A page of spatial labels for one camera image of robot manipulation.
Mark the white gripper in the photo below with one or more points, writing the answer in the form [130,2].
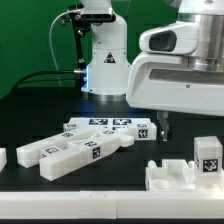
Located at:
[161,78]

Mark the white chair seat block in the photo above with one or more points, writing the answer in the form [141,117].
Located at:
[180,175]

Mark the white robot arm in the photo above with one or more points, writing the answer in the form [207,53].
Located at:
[108,73]

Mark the front long chair side piece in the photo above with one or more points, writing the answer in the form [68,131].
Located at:
[77,156]

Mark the long chair side piece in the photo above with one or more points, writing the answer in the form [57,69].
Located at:
[77,156]
[29,155]

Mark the rear long chair side piece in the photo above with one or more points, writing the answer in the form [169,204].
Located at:
[29,155]

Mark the white left border block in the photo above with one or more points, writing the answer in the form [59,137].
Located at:
[3,158]

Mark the flat white tagged base plate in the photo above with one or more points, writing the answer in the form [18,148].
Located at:
[111,123]

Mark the white front border rail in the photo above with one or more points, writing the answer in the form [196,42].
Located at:
[111,205]

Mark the black camera stand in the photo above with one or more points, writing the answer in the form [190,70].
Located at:
[82,19]

